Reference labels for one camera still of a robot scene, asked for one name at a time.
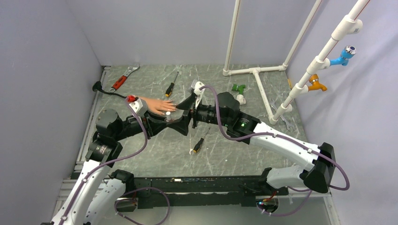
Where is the black hand stand cable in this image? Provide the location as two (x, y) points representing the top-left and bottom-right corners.
(92, 81), (129, 99)

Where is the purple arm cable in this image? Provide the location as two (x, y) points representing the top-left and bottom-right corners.
(59, 97), (171, 225)
(200, 85), (351, 217)

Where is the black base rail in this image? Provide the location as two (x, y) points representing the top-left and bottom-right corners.
(69, 175), (290, 209)

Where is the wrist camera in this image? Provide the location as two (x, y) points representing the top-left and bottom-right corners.
(191, 80), (205, 109)
(125, 95), (148, 117)

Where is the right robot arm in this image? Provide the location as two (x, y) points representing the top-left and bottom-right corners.
(165, 92), (336, 195)

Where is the blue pipe valve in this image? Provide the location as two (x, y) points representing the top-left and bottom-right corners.
(329, 45), (356, 66)

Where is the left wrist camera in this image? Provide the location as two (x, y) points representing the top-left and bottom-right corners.
(125, 95), (148, 117)

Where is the orange pipe valve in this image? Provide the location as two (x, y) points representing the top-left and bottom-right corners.
(308, 74), (327, 91)

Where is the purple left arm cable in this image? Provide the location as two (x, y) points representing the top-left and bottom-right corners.
(59, 97), (171, 225)

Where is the far black yellow screwdriver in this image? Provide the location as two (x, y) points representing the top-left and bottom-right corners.
(165, 71), (180, 97)

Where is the red glitter nail polish bottle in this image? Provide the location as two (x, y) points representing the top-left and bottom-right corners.
(165, 111), (172, 122)

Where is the green white pipe fitting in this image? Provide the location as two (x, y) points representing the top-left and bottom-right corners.
(231, 84), (246, 105)

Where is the white pvc pipe frame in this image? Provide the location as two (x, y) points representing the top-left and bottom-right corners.
(222, 0), (371, 125)

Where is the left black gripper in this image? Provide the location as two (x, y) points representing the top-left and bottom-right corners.
(113, 109), (169, 141)

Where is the mannequin hand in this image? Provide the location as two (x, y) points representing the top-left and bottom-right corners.
(138, 97), (176, 115)

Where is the silver spanner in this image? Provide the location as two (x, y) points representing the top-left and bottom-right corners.
(269, 100), (294, 131)

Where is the near black yellow screwdriver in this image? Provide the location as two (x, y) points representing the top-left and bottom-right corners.
(192, 127), (210, 153)

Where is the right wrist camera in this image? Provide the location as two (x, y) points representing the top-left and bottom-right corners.
(191, 80), (205, 109)

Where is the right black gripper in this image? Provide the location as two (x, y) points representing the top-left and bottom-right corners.
(167, 94), (230, 135)

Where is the black yellow screwdriver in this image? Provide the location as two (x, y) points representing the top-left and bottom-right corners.
(165, 71), (180, 97)
(192, 127), (210, 153)

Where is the red handled adjustable wrench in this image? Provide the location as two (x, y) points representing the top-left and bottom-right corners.
(110, 63), (140, 93)

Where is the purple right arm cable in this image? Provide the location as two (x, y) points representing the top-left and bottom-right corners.
(200, 85), (351, 217)

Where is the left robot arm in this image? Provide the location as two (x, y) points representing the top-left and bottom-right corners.
(50, 108), (176, 225)

